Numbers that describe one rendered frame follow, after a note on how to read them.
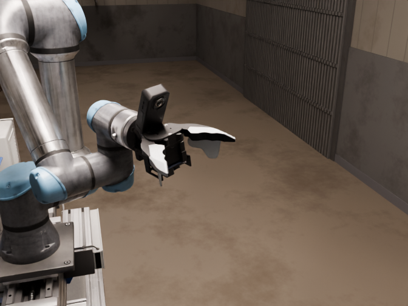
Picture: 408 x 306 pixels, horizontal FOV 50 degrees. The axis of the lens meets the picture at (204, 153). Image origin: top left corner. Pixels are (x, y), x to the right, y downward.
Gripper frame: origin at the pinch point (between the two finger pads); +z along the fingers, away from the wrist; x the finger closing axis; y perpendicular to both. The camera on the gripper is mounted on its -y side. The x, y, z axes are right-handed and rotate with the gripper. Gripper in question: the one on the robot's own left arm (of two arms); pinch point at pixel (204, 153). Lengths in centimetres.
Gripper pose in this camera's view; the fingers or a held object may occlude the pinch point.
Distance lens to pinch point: 72.8
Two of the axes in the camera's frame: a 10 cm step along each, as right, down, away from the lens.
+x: -7.4, 3.8, -5.5
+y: 1.0, 8.8, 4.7
